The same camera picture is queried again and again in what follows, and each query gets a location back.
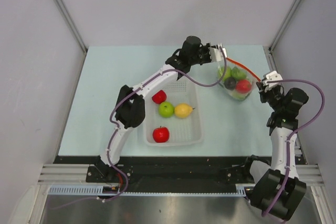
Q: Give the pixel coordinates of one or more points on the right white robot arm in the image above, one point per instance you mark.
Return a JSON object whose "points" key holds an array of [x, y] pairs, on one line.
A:
{"points": [[278, 190]]}

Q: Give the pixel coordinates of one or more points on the dark purple fruit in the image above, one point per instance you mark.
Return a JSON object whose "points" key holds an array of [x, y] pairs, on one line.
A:
{"points": [[230, 83]]}

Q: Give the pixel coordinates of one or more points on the cabbage head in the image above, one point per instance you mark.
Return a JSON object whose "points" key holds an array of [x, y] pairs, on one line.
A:
{"points": [[238, 96]]}

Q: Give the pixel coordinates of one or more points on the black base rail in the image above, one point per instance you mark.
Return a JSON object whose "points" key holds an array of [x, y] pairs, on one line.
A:
{"points": [[170, 174]]}

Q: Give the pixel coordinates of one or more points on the yellow lemon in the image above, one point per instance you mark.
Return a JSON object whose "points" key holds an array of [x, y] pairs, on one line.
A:
{"points": [[183, 110]]}

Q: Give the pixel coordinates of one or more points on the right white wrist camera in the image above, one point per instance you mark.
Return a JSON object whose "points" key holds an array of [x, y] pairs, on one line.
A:
{"points": [[271, 80]]}

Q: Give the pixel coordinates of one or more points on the green guava fruit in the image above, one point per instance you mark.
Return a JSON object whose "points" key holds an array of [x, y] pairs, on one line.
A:
{"points": [[238, 73]]}

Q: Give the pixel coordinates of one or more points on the white cable duct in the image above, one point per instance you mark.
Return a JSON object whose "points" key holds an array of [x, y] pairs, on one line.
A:
{"points": [[92, 190]]}

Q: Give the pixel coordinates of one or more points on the green apple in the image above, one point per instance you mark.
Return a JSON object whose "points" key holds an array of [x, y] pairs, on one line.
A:
{"points": [[166, 109], [220, 72]]}

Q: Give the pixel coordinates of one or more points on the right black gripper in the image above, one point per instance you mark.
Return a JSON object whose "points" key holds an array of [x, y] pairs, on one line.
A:
{"points": [[264, 91]]}

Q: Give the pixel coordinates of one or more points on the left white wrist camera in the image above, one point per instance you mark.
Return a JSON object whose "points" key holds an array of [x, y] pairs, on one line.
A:
{"points": [[217, 53]]}

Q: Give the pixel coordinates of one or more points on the clear orange zip bag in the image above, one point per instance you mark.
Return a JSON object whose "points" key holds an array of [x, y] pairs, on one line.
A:
{"points": [[251, 77]]}

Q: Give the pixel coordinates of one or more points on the red tomato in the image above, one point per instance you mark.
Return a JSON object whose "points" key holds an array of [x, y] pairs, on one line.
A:
{"points": [[159, 97], [243, 86]]}

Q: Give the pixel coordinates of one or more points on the small red pepper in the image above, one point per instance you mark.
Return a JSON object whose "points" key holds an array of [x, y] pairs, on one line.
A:
{"points": [[161, 134]]}

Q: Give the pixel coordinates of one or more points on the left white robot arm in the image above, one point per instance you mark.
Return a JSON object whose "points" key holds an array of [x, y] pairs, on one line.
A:
{"points": [[129, 111]]}

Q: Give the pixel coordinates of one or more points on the right aluminium frame post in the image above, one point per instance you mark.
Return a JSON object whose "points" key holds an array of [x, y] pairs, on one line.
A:
{"points": [[285, 23]]}

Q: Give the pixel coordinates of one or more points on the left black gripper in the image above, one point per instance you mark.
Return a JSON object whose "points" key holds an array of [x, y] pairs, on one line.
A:
{"points": [[206, 48]]}

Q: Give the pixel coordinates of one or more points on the aluminium frame post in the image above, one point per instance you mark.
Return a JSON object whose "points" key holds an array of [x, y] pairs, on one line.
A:
{"points": [[61, 6], [285, 23]]}

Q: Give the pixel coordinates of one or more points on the left aluminium frame post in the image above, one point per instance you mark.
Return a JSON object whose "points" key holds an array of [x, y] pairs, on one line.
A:
{"points": [[61, 6]]}

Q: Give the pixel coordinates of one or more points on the clear plastic basket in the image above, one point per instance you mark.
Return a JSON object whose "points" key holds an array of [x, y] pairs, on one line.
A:
{"points": [[182, 131]]}

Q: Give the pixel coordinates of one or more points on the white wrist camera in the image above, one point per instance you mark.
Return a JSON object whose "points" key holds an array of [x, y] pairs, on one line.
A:
{"points": [[217, 53], [271, 80]]}

